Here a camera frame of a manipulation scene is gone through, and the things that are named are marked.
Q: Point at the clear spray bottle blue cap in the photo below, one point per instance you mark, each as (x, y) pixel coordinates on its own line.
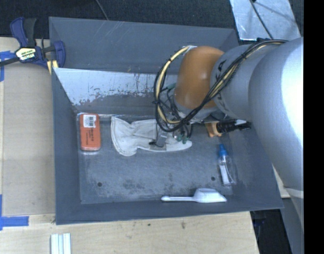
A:
(226, 168)

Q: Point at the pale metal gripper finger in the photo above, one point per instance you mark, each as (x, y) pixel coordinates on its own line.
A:
(159, 147)
(152, 143)

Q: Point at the pale wood board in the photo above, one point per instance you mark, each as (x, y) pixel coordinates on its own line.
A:
(28, 141)

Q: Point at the orange flat block with label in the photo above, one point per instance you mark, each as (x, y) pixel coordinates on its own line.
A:
(90, 137)

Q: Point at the white plastic scoop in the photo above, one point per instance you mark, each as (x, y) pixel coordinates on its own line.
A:
(206, 196)

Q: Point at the white cloth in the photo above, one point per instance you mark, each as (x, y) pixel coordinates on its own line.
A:
(127, 139)

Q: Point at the grey metal bin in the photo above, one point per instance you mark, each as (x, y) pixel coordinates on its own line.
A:
(140, 173)

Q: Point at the black cylinder on white bracket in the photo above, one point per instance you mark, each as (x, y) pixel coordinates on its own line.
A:
(226, 126)

